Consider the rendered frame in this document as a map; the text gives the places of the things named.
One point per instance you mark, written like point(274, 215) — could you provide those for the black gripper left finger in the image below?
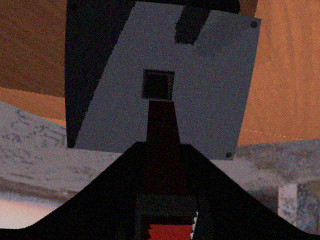
point(104, 210)

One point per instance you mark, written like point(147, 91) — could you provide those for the dark grey sloped panel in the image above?
point(119, 54)

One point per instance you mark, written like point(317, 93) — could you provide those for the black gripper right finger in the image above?
point(226, 211)

